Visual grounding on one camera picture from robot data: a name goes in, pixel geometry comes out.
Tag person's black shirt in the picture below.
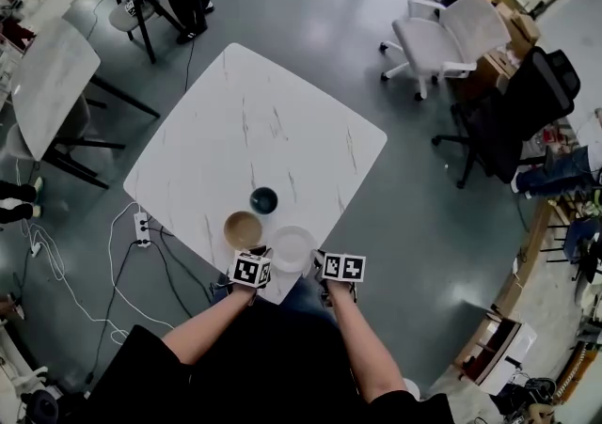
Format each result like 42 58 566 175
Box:
86 299 456 424

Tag person's blue jeans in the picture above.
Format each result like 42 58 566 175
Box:
209 271 341 329

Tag white marble side table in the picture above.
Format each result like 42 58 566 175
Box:
9 17 102 162

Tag black mesh office chair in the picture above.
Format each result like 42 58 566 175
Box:
431 46 582 190

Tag white cable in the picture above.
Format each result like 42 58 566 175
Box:
16 199 142 346

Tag white power strip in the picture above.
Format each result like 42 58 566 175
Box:
134 212 152 248

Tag black cable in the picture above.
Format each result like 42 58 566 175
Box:
83 224 213 385

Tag cardboard box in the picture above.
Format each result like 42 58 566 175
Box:
496 2 542 61

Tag dark blue bowl dish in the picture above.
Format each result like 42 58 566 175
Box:
249 186 279 216

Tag tan bowl dish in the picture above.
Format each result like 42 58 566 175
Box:
223 211 263 250

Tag white marble square table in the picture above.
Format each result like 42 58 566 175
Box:
122 41 388 306

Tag white plate dish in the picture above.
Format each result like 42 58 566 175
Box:
269 225 317 274

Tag person's right forearm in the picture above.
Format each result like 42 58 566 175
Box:
326 279 408 403

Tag white office chair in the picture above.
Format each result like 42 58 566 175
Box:
379 0 513 102

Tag grey chair with black legs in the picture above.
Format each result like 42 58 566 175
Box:
108 0 188 65

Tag person's left forearm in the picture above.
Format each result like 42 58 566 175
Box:
162 283 256 366

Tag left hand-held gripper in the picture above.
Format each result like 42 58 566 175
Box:
227 245 275 306

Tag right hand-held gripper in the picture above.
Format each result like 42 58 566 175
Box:
309 248 367 305

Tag white wooden cabinet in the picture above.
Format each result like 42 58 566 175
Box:
453 311 538 398

